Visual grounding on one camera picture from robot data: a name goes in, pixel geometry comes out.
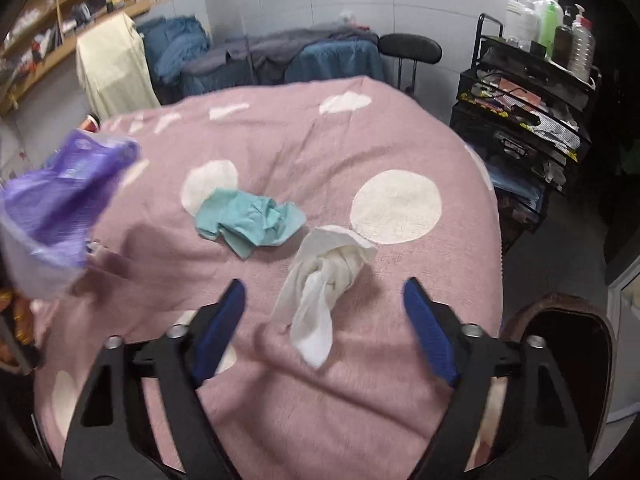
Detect teal tissue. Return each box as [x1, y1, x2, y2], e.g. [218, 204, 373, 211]
[195, 188, 306, 260]

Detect white tissue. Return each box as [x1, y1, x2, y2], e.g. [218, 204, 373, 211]
[272, 226, 378, 370]

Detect purple plastic bag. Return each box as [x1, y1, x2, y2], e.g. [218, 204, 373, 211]
[1, 129, 140, 300]

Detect brown trash bin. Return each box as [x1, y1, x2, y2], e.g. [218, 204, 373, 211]
[500, 292, 615, 455]

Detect orange red snack bag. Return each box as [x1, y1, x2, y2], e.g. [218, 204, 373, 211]
[0, 287, 35, 346]

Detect pink polka dot bedspread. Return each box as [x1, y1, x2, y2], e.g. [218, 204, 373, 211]
[35, 77, 502, 479]

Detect black mesh trolley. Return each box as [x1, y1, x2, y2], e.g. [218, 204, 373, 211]
[449, 13, 600, 250]

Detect red paper cup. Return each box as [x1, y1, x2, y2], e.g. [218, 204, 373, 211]
[79, 114, 100, 133]

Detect massage bed grey blue covers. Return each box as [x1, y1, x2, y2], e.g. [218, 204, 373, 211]
[180, 24, 385, 98]

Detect blue crumpled blanket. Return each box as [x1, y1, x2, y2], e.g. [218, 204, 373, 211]
[137, 15, 210, 86]

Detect cream cloth on chair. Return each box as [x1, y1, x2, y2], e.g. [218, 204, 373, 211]
[75, 12, 160, 122]

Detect clear bottle red cap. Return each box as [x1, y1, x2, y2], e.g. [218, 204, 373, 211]
[568, 14, 596, 84]

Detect dark brown bottle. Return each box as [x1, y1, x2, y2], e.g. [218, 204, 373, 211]
[551, 10, 573, 70]

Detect white pump bottle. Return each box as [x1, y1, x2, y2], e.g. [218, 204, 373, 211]
[516, 0, 539, 51]

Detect green pump bottle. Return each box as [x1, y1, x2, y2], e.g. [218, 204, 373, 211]
[537, 0, 563, 58]

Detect wooden cubby shelf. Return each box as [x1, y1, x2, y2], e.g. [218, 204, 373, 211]
[1, 0, 154, 115]

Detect white arc floor lamp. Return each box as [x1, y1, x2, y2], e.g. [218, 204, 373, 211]
[235, 0, 321, 86]

